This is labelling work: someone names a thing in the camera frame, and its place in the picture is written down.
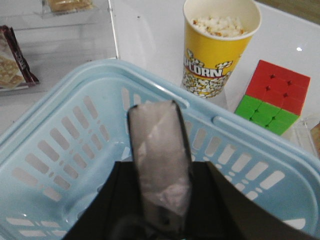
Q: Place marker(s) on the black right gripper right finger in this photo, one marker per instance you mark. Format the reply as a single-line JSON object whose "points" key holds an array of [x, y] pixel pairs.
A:
{"points": [[218, 211]]}

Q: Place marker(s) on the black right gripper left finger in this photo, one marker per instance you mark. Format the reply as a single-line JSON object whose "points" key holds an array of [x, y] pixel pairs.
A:
{"points": [[110, 211]]}

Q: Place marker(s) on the black tissue pack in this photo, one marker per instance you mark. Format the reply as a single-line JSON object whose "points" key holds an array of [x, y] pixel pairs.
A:
{"points": [[162, 158]]}

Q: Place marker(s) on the packaged bread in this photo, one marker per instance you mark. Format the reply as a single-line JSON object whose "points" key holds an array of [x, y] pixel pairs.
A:
{"points": [[69, 5]]}

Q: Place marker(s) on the light blue plastic basket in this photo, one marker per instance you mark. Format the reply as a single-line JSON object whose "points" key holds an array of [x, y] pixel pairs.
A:
{"points": [[54, 159]]}

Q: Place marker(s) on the clear acrylic stand right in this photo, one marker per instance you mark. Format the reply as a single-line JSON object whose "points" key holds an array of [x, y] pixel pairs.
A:
{"points": [[305, 132]]}

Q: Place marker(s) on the red green puzzle cube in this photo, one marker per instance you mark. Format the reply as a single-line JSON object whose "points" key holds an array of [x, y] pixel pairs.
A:
{"points": [[274, 97]]}

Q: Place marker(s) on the maroon cracker snack packet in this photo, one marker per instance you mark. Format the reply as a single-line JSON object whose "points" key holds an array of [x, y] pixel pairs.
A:
{"points": [[15, 72]]}

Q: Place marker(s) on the yellow popcorn paper cup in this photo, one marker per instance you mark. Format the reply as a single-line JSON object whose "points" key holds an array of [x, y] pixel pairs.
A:
{"points": [[216, 34]]}

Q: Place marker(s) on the clear acrylic display shelf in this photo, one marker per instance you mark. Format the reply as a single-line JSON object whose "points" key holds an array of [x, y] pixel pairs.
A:
{"points": [[54, 44]]}

